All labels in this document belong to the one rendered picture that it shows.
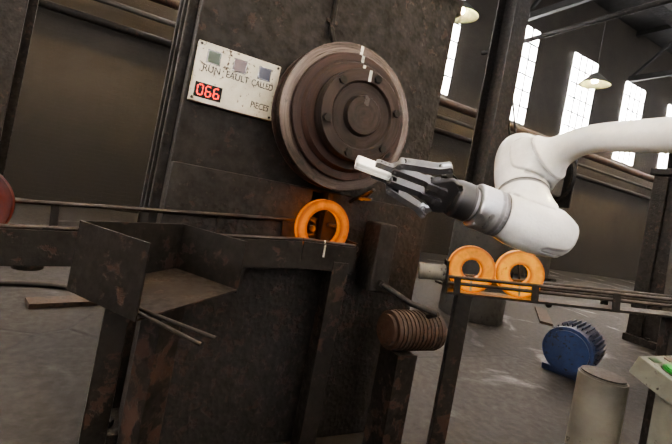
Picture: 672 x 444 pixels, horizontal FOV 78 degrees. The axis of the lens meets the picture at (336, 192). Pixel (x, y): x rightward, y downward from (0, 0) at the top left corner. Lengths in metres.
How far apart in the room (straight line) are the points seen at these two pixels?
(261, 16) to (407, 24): 0.58
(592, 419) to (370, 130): 0.99
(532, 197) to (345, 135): 0.60
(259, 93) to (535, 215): 0.90
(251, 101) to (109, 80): 6.06
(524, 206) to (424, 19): 1.10
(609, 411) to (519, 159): 0.76
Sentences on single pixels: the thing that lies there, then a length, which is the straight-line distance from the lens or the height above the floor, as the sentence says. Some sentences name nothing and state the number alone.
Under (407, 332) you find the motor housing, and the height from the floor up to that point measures 0.48.
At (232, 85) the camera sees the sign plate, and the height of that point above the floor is 1.14.
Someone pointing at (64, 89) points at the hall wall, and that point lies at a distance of 7.36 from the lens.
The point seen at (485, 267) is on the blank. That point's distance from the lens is 1.49.
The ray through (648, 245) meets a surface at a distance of 5.20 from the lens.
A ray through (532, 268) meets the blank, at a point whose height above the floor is 0.75.
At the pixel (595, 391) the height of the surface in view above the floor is 0.48.
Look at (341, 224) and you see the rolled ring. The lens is 1.36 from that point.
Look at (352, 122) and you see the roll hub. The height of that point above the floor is 1.08.
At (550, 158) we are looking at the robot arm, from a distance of 0.92.
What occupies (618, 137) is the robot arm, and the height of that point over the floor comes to 1.05.
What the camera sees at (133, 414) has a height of 0.33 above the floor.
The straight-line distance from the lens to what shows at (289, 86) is 1.26.
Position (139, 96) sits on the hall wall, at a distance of 7.33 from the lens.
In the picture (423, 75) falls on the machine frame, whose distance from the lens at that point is 1.73.
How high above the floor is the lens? 0.86
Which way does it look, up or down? 1 degrees up
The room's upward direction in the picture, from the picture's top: 11 degrees clockwise
